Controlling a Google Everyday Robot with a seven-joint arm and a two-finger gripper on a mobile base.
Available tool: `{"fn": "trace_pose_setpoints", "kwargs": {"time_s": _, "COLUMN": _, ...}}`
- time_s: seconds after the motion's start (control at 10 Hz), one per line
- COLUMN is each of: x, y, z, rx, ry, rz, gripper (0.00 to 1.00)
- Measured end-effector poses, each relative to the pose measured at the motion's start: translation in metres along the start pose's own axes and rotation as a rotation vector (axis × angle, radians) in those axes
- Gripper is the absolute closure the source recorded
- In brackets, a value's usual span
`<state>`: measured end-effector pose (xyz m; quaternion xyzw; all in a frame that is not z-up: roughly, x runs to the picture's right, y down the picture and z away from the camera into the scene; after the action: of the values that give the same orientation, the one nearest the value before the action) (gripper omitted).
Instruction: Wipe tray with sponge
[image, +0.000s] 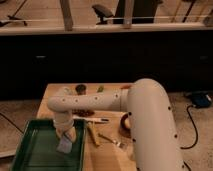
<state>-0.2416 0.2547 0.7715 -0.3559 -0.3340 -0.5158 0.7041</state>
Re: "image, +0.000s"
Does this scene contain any blue power adapter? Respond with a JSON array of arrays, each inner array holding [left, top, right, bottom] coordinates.
[[191, 93, 212, 108]]

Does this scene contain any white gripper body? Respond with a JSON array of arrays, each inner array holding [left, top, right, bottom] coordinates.
[[53, 113, 76, 140]]

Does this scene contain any white handled knife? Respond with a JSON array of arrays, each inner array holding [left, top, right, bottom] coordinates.
[[73, 116, 109, 123]]

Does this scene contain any wooden railing post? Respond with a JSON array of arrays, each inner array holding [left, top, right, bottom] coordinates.
[[123, 0, 134, 29], [60, 0, 73, 31]]

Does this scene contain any wooden railing post right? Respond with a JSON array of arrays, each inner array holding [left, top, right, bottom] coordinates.
[[123, 0, 134, 29]]

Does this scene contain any yellow wooden utensil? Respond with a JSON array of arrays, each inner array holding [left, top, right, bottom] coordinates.
[[87, 122, 100, 146]]

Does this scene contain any black cable right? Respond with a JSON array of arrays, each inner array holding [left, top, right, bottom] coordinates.
[[180, 104, 200, 150]]

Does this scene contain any wooden railing post left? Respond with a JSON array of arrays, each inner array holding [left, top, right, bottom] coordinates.
[[60, 0, 73, 31]]

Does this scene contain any grey blue sponge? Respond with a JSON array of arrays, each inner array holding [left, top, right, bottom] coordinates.
[[57, 135, 72, 154]]

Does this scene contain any round wooden bowl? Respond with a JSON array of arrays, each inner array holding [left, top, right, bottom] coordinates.
[[120, 114, 130, 131]]

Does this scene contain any dark brown food pile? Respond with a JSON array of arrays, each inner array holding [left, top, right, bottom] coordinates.
[[72, 110, 95, 117]]

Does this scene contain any green plastic tray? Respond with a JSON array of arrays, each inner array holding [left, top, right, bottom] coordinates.
[[10, 119, 86, 171]]

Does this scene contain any green small object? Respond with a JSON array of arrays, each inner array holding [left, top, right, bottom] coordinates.
[[97, 86, 104, 93]]

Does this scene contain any metal fork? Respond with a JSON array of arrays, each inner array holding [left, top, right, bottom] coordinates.
[[98, 133, 126, 149]]

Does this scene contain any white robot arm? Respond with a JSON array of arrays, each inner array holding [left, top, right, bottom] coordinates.
[[47, 78, 185, 171]]

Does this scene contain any black office chair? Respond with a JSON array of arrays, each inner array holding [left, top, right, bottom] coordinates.
[[92, 4, 113, 25]]

